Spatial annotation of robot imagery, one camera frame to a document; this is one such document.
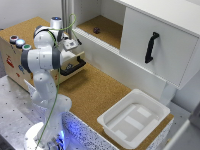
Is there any green button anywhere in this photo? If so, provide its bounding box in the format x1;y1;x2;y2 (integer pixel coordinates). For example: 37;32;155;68
21;43;33;52

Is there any blue button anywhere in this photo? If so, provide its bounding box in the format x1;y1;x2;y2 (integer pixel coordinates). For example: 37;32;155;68
15;38;27;49

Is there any black drawer handle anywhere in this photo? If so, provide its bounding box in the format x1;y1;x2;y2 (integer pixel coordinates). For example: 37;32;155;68
60;55;87;77

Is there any purple block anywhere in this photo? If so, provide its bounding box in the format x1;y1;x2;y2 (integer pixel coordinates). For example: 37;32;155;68
93;27;101;35

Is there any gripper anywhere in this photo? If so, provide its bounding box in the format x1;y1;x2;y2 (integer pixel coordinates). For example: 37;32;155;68
62;38;80;52

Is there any white sliding door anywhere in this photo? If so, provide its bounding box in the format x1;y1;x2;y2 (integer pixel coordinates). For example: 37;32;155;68
118;6;200;90

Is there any white plastic box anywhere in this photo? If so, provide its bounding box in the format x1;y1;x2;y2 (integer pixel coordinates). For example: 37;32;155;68
96;88;172;150

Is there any white cabinet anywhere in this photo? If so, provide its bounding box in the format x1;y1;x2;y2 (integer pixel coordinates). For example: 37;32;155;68
61;0;200;108

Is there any red button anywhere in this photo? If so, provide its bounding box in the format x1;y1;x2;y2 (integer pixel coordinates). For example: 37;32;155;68
9;34;20;45

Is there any green cable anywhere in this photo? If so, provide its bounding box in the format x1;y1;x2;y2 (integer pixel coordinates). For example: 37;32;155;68
34;13;81;150

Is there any wooden drawer box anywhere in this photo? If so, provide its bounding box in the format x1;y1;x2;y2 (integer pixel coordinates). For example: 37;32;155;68
0;16;86;93

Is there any black door handle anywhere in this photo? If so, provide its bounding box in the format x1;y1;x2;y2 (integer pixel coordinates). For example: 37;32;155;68
144;31;160;64

